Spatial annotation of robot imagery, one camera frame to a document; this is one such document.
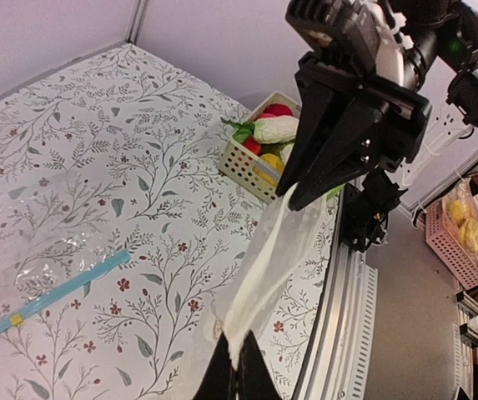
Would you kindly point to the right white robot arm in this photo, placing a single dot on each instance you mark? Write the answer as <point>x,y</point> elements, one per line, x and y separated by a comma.
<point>442,66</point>

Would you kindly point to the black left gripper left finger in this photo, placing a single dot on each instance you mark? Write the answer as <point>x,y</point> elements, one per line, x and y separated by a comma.
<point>220,379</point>

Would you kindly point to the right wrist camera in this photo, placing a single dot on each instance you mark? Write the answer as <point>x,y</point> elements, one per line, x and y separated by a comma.
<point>361,37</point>

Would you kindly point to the beige perforated plastic basket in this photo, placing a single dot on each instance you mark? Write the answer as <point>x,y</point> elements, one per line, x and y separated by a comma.
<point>247,169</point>

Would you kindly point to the clear bag with blue zipper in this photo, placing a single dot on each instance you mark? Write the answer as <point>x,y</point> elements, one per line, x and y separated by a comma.
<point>56,236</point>

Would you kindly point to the red toy tomato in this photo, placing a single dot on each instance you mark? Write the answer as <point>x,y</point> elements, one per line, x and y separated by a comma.
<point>276,110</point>

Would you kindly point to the right aluminium corner post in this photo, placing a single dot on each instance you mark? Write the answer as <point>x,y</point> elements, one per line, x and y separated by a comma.
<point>136,21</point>

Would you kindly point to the frosted white zip top bag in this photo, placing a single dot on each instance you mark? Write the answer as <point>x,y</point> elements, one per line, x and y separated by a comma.
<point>280,243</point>

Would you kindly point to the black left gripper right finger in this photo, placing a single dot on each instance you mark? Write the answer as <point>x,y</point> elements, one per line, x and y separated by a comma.
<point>255,382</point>

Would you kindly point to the pink perforated basket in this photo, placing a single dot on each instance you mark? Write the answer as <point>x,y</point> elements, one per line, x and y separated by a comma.
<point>440,237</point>

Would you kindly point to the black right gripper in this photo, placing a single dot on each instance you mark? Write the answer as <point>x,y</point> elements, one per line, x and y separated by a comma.
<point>347,126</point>

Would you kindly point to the aluminium front rail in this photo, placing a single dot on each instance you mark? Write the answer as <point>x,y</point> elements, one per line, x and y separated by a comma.
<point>337,359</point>

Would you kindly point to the white toy radish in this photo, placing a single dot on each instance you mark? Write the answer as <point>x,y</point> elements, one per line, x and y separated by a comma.
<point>270,130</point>

